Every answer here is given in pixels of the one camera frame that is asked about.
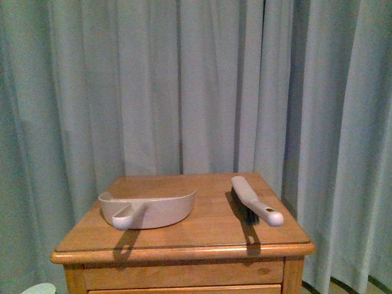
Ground beige hand brush black bristles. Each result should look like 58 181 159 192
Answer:
231 176 284 227

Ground beige plastic dustpan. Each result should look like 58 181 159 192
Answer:
99 191 196 231

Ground grey-green curtain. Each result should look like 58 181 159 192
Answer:
1 1 391 293

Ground pale round object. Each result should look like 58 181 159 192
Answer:
21 283 56 294

